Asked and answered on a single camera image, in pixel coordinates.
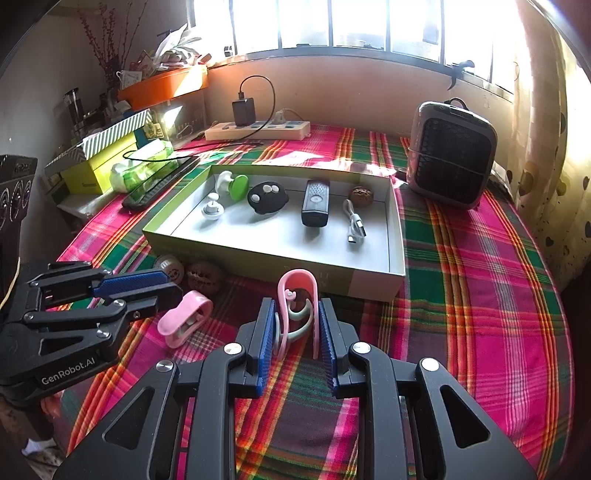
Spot black rectangular device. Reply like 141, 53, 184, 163
301, 179, 331, 228

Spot black window hook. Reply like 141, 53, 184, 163
447, 59, 476, 90

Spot green tissue pack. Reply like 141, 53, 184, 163
110, 138, 175, 192

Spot white power strip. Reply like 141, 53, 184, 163
204, 121, 311, 141

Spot glass jar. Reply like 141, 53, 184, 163
62, 88, 90, 139

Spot white round spool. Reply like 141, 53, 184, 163
154, 254, 186, 283

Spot green and white round gadget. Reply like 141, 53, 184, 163
215, 171, 250, 201

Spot plaid tablecloth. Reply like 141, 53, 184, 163
55, 122, 575, 480

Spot yellow-green box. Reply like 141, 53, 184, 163
60, 129, 139, 195

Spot pink neckband earphones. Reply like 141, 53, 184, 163
276, 268, 321, 361

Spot white plastic bag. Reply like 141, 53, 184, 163
154, 23, 204, 70

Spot grey desktop fan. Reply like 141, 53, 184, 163
406, 98, 498, 210

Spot window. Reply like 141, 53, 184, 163
187, 0, 518, 95

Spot black patterned object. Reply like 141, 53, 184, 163
0, 154, 38, 296

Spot white sock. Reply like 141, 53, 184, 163
21, 438, 58, 459

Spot pink plastic clip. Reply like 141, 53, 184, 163
158, 291, 214, 349

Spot large brown walnut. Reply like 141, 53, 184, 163
348, 185, 376, 208

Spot heart print curtain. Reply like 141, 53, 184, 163
512, 0, 587, 287

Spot small brown walnut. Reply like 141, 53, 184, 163
187, 261, 226, 291

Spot black charger cable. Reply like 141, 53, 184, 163
122, 76, 278, 162

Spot white flat box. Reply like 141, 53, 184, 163
58, 191, 116, 217

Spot black round case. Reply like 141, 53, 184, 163
247, 181, 289, 216

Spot white usb cable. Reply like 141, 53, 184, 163
342, 198, 368, 245

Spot striped box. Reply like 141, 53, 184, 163
44, 108, 153, 174

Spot black charger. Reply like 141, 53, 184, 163
232, 96, 256, 126

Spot clear plastic container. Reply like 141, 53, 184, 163
157, 104, 206, 139

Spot orange tray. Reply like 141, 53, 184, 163
117, 65, 209, 110

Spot black remote control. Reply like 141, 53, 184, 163
121, 157, 200, 212

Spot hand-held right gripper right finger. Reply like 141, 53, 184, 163
318, 298, 539, 480

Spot green and white cardboard box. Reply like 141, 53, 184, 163
142, 164, 407, 303

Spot small white gadget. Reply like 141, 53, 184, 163
202, 194, 225, 221

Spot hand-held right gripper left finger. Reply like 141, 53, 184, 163
52, 298, 278, 480

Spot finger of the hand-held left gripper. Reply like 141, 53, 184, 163
21, 281, 185, 335
25, 260, 171, 303

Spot dried flower branches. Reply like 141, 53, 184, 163
76, 0, 139, 88

